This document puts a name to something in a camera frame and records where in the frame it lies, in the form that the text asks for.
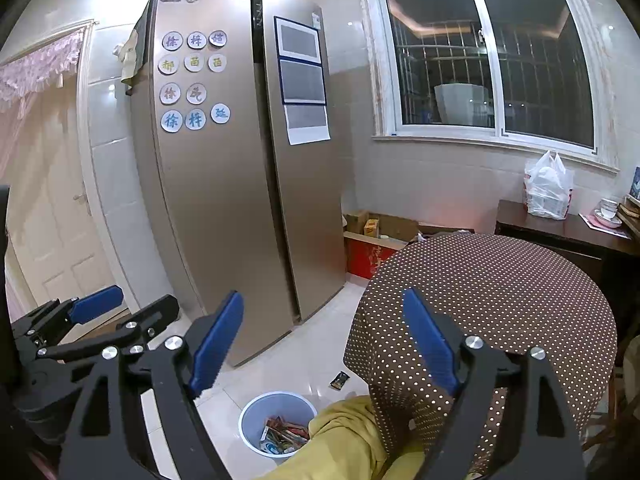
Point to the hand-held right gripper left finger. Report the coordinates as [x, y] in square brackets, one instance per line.
[217, 345]

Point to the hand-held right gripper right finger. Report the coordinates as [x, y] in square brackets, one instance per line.
[432, 345]

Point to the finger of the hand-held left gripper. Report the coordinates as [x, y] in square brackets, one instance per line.
[155, 315]
[97, 302]

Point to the light blue waste bin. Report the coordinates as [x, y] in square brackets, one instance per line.
[250, 425]

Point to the small dark wrapper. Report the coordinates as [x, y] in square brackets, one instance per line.
[339, 381]

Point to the heap of colourful wrappers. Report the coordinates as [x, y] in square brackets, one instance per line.
[282, 435]

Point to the white panel door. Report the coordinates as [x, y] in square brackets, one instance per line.
[50, 240]

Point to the brown polka-dot tablecloth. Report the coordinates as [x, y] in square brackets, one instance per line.
[500, 300]

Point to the red cardboard box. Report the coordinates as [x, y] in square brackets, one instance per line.
[367, 257]

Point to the gold two-door refrigerator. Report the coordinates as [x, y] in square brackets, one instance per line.
[225, 210]

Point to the person's yellow trouser leg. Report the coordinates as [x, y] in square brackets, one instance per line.
[345, 440]

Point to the small yellow carton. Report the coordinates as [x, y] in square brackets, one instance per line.
[371, 227]

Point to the dark wooden sideboard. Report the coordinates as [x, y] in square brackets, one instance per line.
[545, 237]

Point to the white plastic bag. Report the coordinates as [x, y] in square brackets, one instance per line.
[547, 192]

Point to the round character fridge magnets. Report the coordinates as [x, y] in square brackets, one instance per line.
[172, 121]

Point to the wooden chair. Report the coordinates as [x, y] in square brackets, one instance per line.
[607, 440]

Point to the pink table mat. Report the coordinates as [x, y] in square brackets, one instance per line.
[592, 224]

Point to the white teacup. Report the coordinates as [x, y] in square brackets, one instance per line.
[609, 208]

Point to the white printed paper sheet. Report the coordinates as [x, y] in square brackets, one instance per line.
[307, 125]

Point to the pink lace curtain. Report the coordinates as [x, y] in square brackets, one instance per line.
[40, 67]

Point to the beige hanging cloth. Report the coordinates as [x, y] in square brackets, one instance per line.
[129, 60]

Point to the blue picture box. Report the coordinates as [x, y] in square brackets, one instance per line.
[636, 182]

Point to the blue-framed printed sheet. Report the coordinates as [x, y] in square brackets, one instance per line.
[298, 40]
[301, 82]

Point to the white-framed sliding window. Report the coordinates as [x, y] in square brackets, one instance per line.
[490, 60]

